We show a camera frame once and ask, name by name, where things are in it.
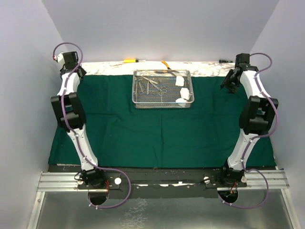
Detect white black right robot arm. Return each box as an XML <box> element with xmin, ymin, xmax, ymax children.
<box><xmin>219</xmin><ymin>53</ymin><xmax>279</xmax><ymax>187</ymax></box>

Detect black green screwdriver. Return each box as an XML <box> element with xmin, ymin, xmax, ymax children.
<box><xmin>219</xmin><ymin>60</ymin><xmax>234</xmax><ymax>63</ymax></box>

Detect steel tweezers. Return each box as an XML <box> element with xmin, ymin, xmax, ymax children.
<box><xmin>140</xmin><ymin>76</ymin><xmax>158</xmax><ymax>84</ymax></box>

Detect white gauze pad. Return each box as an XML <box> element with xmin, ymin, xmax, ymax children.
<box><xmin>175</xmin><ymin>76</ymin><xmax>184</xmax><ymax>87</ymax></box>
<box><xmin>180</xmin><ymin>87</ymin><xmax>190</xmax><ymax>100</ymax></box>
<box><xmin>175</xmin><ymin>98</ymin><xmax>187</xmax><ymax>104</ymax></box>

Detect yellow black needle-nose pliers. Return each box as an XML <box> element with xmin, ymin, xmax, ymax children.
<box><xmin>154</xmin><ymin>60</ymin><xmax>178</xmax><ymax>77</ymax></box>

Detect dark green surgical cloth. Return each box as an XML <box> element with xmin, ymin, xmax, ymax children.
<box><xmin>48</xmin><ymin>74</ymin><xmax>277</xmax><ymax>169</ymax></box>

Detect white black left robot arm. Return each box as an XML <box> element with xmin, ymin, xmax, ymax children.
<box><xmin>51</xmin><ymin>52</ymin><xmax>106</xmax><ymax>188</ymax></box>

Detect aluminium extrusion rail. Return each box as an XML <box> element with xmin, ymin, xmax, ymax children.
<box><xmin>37</xmin><ymin>170</ymin><xmax>290</xmax><ymax>192</ymax></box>

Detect white gauze pad top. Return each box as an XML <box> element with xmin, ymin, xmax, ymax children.
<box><xmin>175</xmin><ymin>76</ymin><xmax>184</xmax><ymax>87</ymax></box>

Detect yellow handled screwdriver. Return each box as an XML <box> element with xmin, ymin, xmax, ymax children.
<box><xmin>123</xmin><ymin>59</ymin><xmax>145</xmax><ymax>63</ymax></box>

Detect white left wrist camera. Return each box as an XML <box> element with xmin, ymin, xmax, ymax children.
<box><xmin>53</xmin><ymin>52</ymin><xmax>65</xmax><ymax>66</ymax></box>

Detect steel mesh instrument tray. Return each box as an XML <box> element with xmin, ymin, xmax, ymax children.
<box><xmin>132</xmin><ymin>70</ymin><xmax>194</xmax><ymax>109</ymax></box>

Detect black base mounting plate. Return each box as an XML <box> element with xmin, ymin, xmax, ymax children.
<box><xmin>47</xmin><ymin>166</ymin><xmax>248</xmax><ymax>200</ymax></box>

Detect white gauze pad bottom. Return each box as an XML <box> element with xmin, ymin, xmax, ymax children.
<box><xmin>175</xmin><ymin>98</ymin><xmax>187</xmax><ymax>104</ymax></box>

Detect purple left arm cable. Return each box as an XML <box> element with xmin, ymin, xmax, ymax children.
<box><xmin>52</xmin><ymin>42</ymin><xmax>132</xmax><ymax>210</ymax></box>

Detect steel surgical forceps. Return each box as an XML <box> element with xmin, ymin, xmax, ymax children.
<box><xmin>137</xmin><ymin>78</ymin><xmax>149</xmax><ymax>95</ymax></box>

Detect steel surgical scissors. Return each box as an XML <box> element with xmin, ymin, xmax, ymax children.
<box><xmin>152</xmin><ymin>79</ymin><xmax>169</xmax><ymax>96</ymax></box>

